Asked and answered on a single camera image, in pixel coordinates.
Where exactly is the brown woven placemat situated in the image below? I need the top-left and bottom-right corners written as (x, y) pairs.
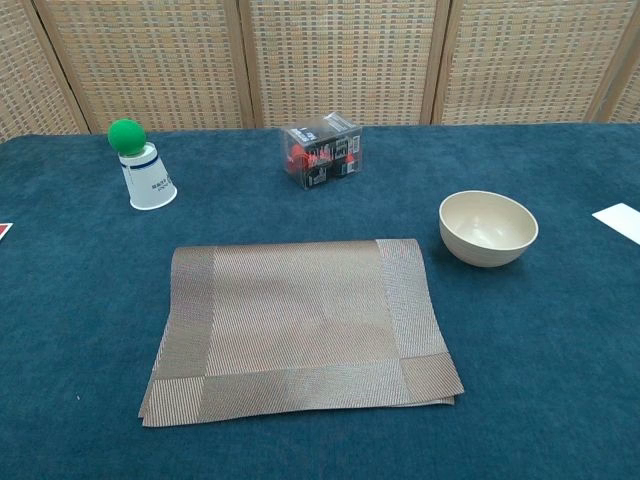
top-left (137, 238), bottom-right (465, 428)

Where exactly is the blue table cloth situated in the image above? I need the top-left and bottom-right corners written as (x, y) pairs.
top-left (0, 122), bottom-right (640, 480)

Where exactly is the woven folding screen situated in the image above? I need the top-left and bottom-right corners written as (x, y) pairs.
top-left (0, 0), bottom-right (640, 144)

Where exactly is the white bowl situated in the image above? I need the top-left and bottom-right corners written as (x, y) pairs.
top-left (438, 189), bottom-right (540, 269)

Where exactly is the clear plastic box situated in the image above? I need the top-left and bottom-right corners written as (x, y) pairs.
top-left (279, 112), bottom-right (365, 192)

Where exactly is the white paper cup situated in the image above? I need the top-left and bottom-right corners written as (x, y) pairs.
top-left (118, 142), bottom-right (179, 211)

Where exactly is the green ball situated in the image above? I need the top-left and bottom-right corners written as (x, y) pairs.
top-left (107, 118), bottom-right (147, 157)

